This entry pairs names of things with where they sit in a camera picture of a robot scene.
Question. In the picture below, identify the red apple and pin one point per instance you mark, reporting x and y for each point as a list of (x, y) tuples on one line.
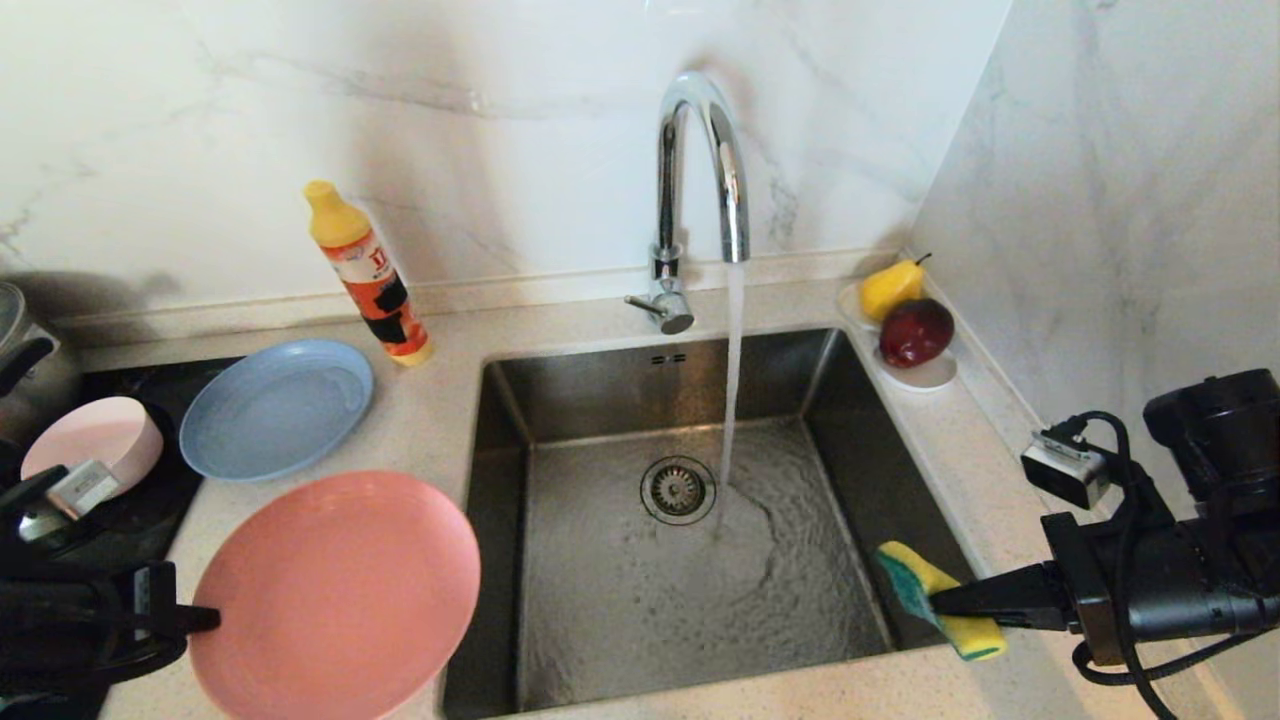
[(915, 332)]

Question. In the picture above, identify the chrome gooseneck faucet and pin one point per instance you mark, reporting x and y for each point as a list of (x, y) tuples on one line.
[(668, 200)]

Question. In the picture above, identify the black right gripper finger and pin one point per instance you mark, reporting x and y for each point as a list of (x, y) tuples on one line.
[(1010, 592), (1045, 622)]

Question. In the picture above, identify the yellow pear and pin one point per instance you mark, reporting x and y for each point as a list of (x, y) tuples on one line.
[(890, 290)]

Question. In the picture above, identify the metal sink drain strainer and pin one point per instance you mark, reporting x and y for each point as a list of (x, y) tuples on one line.
[(678, 491)]

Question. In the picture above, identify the stainless steel sink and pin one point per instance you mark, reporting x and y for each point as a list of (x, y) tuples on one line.
[(600, 620)]

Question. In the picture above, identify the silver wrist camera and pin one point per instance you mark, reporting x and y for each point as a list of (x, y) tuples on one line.
[(1065, 470), (85, 487)]

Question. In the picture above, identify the black induction cooktop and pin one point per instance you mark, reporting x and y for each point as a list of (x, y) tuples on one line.
[(130, 378)]

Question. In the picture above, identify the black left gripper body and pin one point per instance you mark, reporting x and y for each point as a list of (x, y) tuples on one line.
[(60, 610)]

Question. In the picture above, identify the pink plate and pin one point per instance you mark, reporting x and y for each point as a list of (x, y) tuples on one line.
[(340, 600)]

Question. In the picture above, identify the orange dish soap bottle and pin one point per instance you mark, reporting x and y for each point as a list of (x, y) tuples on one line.
[(375, 285)]

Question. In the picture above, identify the yellow green sponge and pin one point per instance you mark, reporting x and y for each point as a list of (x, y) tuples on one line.
[(980, 638)]

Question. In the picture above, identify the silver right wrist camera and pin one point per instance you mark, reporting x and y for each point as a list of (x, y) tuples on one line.
[(1065, 470)]

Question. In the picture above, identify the white fruit dish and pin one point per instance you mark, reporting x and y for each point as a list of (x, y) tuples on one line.
[(928, 377)]

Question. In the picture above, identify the pink bowl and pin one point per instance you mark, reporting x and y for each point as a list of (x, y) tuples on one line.
[(110, 435)]

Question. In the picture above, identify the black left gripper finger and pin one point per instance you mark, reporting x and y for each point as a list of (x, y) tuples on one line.
[(160, 600)]

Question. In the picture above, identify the steel pot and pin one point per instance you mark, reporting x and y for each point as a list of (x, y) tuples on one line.
[(25, 370)]

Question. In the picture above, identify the blue grey plate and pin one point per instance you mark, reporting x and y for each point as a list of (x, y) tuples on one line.
[(280, 410)]

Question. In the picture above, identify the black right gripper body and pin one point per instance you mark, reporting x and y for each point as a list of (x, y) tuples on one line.
[(1200, 585)]

